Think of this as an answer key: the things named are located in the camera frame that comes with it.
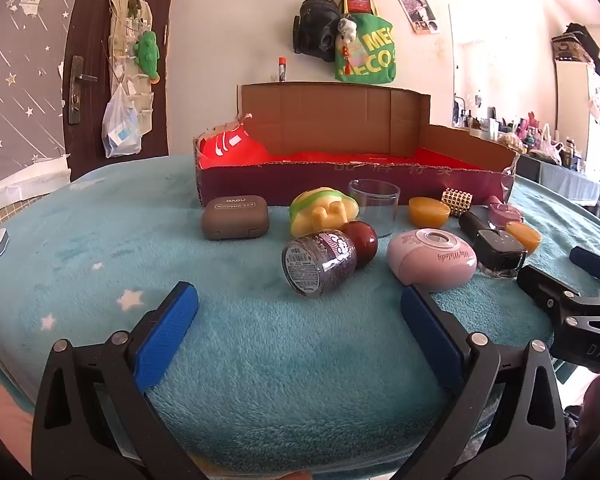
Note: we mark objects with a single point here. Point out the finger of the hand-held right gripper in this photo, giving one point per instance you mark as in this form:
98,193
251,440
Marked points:
595,262
545,285

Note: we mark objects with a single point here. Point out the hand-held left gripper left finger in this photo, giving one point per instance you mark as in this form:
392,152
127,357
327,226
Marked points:
167,330

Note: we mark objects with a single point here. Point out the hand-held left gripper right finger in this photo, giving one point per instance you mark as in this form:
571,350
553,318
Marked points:
430,335

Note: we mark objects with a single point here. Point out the orange half-round soap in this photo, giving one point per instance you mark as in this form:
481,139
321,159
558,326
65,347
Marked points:
525,236
428,211

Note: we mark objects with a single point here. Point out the black nail polish bottle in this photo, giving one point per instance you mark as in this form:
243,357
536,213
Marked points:
500,252

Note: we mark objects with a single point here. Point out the pink oval case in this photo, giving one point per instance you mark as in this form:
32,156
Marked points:
430,260

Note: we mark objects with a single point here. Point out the pink nail polish bottle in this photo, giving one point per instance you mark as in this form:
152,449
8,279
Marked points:
505,212

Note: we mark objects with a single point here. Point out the gold studded cube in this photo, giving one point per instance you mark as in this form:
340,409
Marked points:
457,201

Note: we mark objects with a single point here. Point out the glitter jar with maroon lid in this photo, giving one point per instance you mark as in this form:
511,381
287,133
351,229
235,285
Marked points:
320,262

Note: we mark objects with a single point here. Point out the brown earbud case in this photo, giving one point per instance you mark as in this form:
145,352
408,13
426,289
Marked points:
235,216

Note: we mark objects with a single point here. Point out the green yellow capybara toy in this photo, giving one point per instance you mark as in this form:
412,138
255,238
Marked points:
320,212

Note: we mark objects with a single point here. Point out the cardboard box with red lining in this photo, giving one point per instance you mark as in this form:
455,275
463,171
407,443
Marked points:
330,110

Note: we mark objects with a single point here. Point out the desk with blue cloth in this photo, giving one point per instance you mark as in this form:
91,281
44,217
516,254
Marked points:
565,182

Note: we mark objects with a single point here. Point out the clear plastic cup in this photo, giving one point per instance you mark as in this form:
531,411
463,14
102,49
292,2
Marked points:
375,205

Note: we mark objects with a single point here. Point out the white wardrobe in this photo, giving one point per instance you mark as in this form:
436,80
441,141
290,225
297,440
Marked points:
572,110

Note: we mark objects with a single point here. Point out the desk clutter of bottles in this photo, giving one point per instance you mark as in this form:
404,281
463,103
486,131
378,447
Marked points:
510,130

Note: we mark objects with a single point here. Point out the clear plastic bag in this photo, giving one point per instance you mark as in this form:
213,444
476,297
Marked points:
121,125

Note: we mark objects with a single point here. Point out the bags atop wardrobe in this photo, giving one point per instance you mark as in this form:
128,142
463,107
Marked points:
580,42

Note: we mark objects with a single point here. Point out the green plush crocodile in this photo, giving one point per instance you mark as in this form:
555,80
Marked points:
148,52

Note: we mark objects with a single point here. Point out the red tassel charm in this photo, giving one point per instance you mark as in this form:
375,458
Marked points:
347,62

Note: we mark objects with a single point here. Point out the glue stick with orange cap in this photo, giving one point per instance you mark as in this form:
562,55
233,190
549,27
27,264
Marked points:
281,69

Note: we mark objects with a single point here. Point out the green tote bag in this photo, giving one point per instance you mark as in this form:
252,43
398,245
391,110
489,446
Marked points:
372,55

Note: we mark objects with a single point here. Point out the beige hanging organizer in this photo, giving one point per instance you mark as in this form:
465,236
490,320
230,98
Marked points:
125,45

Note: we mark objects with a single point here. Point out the white plush toy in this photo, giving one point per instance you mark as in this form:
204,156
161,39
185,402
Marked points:
349,27

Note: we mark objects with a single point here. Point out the dark brown door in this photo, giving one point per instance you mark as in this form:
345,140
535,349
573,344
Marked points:
95,20

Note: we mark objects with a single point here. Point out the black backpack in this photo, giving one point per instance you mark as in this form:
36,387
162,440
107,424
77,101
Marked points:
316,25

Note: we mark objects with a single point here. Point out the grey starry wall cloth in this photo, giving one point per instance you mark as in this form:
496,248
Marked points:
20,85

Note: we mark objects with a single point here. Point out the wall photo poster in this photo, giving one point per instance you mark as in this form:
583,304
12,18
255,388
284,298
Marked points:
420,14

